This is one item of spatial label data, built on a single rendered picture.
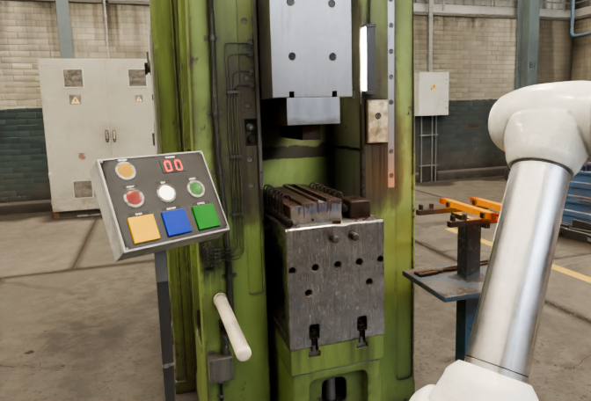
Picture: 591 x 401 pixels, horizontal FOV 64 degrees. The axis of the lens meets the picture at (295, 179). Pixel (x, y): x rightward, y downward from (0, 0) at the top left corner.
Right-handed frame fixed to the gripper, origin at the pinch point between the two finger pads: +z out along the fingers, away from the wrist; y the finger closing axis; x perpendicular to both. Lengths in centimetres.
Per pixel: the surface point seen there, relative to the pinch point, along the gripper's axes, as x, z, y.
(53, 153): -6, 561, -273
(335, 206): 3, 45, -61
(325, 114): 36, 44, -64
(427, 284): -26, 32, -31
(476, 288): -26.1, 22.3, -17.0
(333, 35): 64, 45, -61
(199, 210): 9, 25, -111
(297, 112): 38, 44, -75
